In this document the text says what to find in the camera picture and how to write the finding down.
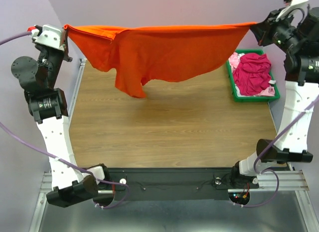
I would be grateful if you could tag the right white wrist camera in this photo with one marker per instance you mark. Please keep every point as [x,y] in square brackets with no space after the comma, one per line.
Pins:
[290,6]

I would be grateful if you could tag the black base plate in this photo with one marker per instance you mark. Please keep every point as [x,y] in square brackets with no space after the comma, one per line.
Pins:
[171,184]

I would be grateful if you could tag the magenta t shirt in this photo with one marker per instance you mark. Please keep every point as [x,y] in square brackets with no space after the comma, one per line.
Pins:
[252,75]

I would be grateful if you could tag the orange t shirt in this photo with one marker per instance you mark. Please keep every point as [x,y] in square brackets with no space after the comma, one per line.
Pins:
[167,53]

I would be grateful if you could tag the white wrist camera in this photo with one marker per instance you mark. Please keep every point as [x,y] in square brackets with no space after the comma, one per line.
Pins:
[290,6]
[48,35]

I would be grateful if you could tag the light pink t shirt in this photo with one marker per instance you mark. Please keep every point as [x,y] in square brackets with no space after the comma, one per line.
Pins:
[234,61]

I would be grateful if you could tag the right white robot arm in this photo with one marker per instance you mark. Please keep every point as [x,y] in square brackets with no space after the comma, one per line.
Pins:
[301,47]

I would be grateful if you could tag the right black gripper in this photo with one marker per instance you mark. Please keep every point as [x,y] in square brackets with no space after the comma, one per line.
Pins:
[265,29]

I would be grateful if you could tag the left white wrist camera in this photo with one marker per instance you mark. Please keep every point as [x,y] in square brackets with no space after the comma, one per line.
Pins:
[48,35]

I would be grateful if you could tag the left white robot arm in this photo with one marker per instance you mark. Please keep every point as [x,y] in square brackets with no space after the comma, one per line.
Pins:
[48,106]

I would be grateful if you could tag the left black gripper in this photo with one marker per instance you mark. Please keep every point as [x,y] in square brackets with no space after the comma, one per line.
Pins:
[64,54]

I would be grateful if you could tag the aluminium rail frame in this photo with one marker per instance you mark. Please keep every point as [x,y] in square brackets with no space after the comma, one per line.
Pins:
[273,180]

